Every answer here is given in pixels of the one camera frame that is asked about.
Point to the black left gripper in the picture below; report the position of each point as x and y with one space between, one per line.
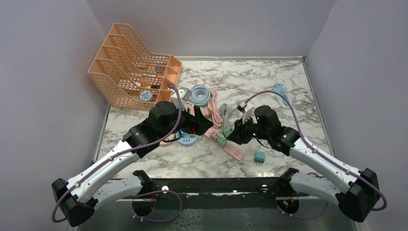
197 122

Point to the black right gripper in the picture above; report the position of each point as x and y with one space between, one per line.
239 134

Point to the pink plug adapter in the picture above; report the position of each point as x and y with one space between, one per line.
206 112

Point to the green plug adapter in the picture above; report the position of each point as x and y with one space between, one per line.
222 141
227 131

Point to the teal plug adapter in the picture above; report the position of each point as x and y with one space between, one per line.
259 157

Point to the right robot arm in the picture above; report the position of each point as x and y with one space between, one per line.
354 191

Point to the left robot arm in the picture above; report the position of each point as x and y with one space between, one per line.
79 197

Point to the tan plug adapter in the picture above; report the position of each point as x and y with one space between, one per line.
214 135

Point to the pink long power strip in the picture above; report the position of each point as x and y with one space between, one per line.
230 148

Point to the blue round power strip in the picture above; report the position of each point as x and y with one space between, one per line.
184 139

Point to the pink round power strip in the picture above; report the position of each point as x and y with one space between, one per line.
165 143

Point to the blue round tin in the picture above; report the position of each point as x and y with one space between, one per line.
146 96

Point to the orange mesh file organizer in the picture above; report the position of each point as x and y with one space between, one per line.
124 67

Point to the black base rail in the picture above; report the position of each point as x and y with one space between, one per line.
214 193

